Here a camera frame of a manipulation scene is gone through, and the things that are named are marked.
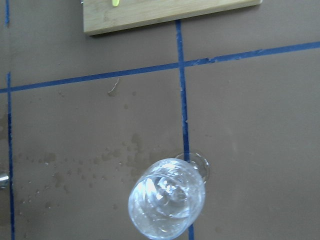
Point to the clear wine glass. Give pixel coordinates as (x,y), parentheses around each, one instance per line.
(169,196)

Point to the bamboo cutting board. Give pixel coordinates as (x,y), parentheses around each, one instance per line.
(100,16)

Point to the yellow plastic knife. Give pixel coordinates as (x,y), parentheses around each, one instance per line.
(115,3)

